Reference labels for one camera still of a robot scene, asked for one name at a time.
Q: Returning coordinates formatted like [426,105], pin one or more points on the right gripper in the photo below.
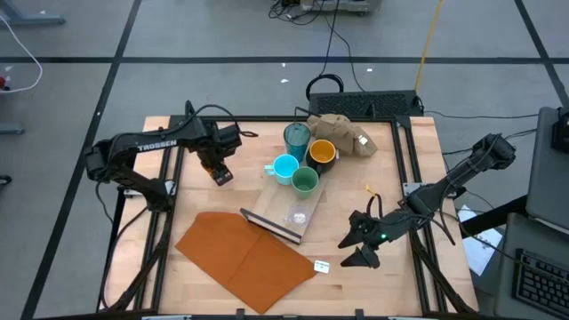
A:
[378,226]

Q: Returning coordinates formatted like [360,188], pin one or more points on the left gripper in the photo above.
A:
[215,140]

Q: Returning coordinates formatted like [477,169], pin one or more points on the clear glass cup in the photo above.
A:
[298,217]

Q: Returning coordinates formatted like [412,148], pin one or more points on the teal transparent tumbler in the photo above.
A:
[297,142]

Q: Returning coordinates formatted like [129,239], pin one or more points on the green cup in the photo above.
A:
[305,181]

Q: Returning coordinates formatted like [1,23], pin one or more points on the black mug yellow inside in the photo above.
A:
[322,152]

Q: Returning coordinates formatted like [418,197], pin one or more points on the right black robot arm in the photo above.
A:
[462,173]

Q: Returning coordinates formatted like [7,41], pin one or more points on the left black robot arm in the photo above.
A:
[155,144]

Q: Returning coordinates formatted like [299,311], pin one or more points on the white paper tag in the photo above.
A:
[322,266]

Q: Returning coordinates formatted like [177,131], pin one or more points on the wooden cutting board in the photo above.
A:
[275,204]

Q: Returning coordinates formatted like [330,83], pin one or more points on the orange cloth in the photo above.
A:
[240,266]

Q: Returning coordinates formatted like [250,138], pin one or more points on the white paper sheet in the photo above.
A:
[480,251]

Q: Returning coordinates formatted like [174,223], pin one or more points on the black computer case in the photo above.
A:
[364,104]

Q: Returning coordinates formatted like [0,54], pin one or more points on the grey desk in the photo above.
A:
[507,266]

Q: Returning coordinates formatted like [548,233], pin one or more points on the black keyboard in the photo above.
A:
[542,284]

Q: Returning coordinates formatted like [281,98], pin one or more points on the grey laptop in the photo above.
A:
[549,178]

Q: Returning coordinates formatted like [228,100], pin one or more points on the grey equipment cart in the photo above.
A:
[340,5]

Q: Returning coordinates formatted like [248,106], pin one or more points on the black device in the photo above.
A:
[561,131]

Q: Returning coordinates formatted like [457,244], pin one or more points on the grey table leg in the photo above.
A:
[26,18]

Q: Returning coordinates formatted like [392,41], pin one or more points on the black aluminium rig frame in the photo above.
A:
[266,118]

